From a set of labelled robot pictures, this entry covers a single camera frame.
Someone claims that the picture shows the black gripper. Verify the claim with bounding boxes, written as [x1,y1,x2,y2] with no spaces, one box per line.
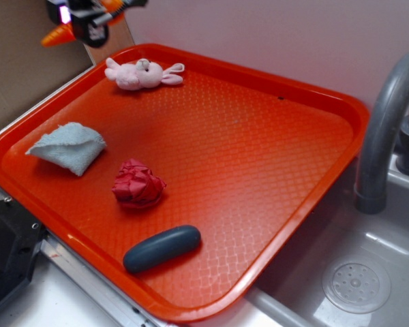
[46,0,148,47]

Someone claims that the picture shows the orange plastic carrot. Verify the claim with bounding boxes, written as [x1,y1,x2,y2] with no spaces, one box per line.
[40,0,125,48]

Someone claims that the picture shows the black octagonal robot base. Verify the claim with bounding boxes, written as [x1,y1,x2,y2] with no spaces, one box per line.
[0,196,46,311]

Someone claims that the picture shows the pink plush bunny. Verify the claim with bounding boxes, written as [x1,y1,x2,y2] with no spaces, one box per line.
[104,58,185,91]

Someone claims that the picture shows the brown cardboard panel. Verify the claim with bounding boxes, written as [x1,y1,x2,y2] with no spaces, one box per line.
[0,1,134,130]

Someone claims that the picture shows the green folded cloth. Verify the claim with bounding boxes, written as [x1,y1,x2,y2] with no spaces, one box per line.
[25,122,106,176]

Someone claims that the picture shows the crumpled red paper ball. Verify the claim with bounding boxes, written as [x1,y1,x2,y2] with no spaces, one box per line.
[112,159,166,209]

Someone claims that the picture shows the red plastic tray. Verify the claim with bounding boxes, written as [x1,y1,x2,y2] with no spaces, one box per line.
[0,44,369,324]

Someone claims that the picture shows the dark grey oval object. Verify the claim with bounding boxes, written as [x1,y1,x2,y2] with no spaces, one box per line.
[123,225,201,274]

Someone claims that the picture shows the grey toy faucet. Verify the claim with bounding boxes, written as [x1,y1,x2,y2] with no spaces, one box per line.
[354,53,409,214]

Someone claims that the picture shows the grey toy sink basin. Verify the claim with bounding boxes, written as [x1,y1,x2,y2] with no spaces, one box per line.
[247,165,409,326]

